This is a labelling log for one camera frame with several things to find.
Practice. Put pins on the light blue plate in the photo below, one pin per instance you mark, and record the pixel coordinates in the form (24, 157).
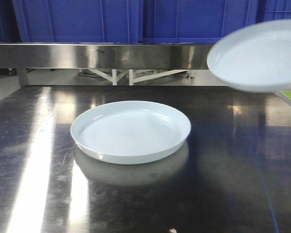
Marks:
(130, 132)
(256, 58)

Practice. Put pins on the blue crate, centre right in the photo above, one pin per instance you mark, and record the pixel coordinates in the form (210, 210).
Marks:
(195, 21)

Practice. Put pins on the large blue plastic crate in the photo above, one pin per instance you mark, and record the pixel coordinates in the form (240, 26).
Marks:
(78, 21)

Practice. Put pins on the blue ribbed crate, far right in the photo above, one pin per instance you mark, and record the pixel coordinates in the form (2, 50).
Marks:
(273, 10)

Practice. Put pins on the blue crate, far left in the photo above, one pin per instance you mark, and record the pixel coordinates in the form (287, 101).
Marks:
(8, 24)

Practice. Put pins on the white metal frame background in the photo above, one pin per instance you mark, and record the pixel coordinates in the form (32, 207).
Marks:
(134, 75)

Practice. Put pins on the stainless steel shelf rail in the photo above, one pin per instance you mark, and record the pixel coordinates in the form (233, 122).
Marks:
(104, 56)

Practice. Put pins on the steel shelf post left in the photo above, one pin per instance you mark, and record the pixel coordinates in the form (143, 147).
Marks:
(22, 77)

